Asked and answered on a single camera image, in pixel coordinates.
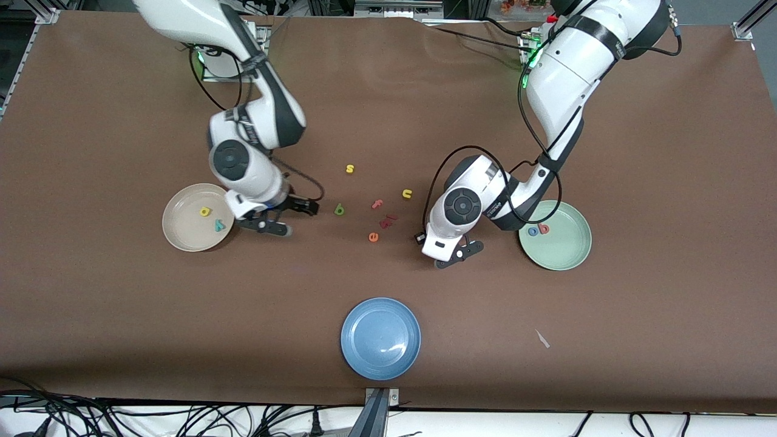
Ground grey metal bracket post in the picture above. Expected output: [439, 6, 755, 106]
[363, 387, 401, 437]

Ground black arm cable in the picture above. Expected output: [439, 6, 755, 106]
[187, 42, 326, 202]
[421, 12, 682, 243]

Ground short black table cable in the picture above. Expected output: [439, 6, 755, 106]
[483, 17, 536, 37]

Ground light green plate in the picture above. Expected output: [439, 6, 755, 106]
[518, 200, 592, 271]

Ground tangled black floor cables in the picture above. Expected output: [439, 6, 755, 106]
[0, 376, 365, 437]

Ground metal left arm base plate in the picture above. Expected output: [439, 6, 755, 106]
[519, 28, 545, 69]

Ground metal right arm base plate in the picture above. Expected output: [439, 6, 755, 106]
[200, 17, 271, 83]

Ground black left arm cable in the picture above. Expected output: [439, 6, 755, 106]
[421, 12, 682, 243]

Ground long black table cable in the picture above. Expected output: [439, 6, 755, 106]
[432, 27, 530, 53]

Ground beige plate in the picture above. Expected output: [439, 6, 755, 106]
[161, 183, 236, 252]

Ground grey metal box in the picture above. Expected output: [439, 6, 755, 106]
[355, 0, 444, 19]

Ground brown table cover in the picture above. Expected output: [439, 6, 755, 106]
[0, 9, 777, 415]

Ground aluminium frame rail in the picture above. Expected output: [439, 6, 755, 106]
[731, 0, 777, 42]
[0, 0, 61, 119]

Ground looped black floor cable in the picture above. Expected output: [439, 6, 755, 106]
[628, 412, 691, 437]

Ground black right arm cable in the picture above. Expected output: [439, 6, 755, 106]
[187, 42, 326, 202]

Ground blue plate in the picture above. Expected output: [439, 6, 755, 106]
[340, 297, 421, 381]

